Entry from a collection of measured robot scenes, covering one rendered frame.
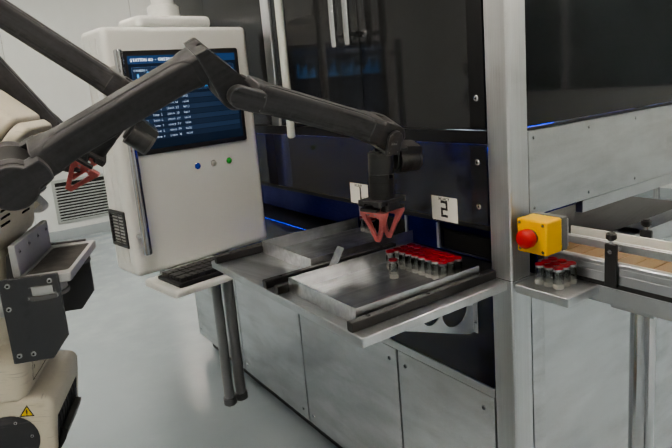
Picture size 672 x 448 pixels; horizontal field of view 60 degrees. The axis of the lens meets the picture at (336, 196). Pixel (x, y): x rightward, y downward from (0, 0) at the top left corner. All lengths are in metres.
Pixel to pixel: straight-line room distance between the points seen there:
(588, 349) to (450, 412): 0.39
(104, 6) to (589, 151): 5.70
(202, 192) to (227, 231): 0.17
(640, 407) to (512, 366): 0.27
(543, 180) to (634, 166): 0.38
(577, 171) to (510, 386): 0.52
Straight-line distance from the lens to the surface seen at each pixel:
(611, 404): 1.83
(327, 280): 1.39
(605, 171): 1.57
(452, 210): 1.40
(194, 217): 1.95
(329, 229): 1.78
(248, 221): 2.07
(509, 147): 1.26
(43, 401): 1.29
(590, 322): 1.63
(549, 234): 1.24
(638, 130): 1.69
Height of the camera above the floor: 1.34
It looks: 11 degrees down
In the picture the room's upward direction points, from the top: 5 degrees counter-clockwise
